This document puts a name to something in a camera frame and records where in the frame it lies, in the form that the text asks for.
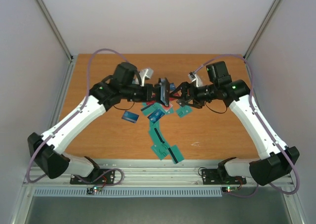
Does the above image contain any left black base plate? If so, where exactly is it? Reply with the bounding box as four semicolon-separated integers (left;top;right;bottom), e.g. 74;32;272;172
70;169;116;185

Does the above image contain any small circuit board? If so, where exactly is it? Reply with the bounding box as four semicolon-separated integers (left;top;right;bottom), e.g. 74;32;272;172
222;186;239;193
86;186;103;195

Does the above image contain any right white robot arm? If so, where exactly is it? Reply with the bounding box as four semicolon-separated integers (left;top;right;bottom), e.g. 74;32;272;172
170;61;300;186

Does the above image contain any dark blue card left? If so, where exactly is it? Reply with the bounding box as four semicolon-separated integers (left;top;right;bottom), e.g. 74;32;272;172
122;111;139;123

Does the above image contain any teal card black stripe front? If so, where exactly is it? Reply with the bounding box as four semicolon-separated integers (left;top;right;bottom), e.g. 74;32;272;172
168;145;185;164

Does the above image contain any right small circuit board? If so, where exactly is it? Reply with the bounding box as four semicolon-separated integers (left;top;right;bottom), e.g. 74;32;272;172
222;186;239;193

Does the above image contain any teal card near black card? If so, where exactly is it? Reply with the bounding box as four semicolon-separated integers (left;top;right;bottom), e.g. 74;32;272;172
176;106;193;118

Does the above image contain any black leather card holder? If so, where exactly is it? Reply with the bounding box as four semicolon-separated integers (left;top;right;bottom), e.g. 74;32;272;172
158;78;170;107

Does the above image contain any left small circuit board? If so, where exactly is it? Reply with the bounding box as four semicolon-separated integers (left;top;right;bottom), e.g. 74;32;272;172
86;186;103;195

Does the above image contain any teal VIP card front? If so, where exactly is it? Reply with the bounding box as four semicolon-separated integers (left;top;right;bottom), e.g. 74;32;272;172
151;143;170;160

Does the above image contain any grey slotted cable duct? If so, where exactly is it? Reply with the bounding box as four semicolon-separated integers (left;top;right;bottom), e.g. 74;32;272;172
33;187;222;198

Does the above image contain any white card red circle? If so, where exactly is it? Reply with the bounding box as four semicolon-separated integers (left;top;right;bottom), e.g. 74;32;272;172
162;103;174;114

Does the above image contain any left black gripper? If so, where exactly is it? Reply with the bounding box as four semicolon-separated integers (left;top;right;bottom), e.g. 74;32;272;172
121;83;161;102

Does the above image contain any right aluminium corner post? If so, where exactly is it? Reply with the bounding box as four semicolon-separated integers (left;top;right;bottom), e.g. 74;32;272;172
243;0;283;59

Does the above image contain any left aluminium corner post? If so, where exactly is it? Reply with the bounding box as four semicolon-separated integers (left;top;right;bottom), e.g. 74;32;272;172
35;0;73;62

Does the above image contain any aluminium front rail frame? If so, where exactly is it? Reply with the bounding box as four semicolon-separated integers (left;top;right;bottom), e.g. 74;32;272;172
30;159;294;188

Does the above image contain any teal chip card centre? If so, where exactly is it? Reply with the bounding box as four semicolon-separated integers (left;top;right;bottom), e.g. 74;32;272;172
141;103;162;116

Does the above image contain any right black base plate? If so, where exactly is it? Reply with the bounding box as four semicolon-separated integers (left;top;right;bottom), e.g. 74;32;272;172
198;167;247;185

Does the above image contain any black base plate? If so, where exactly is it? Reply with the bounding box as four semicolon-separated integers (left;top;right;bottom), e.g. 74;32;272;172
70;169;116;185
198;167;247;185

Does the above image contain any long teal card with stripe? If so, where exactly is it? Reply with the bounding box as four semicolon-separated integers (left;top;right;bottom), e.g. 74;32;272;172
149;121;167;146

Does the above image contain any blue card centre pile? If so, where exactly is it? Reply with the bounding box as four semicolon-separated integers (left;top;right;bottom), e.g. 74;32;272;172
148;109;165;124

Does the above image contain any aluminium corner post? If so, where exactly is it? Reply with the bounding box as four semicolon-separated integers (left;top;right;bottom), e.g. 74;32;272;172
243;0;283;59
35;0;73;62

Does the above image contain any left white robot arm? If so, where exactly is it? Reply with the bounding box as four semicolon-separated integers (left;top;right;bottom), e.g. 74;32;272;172
28;62;154;183

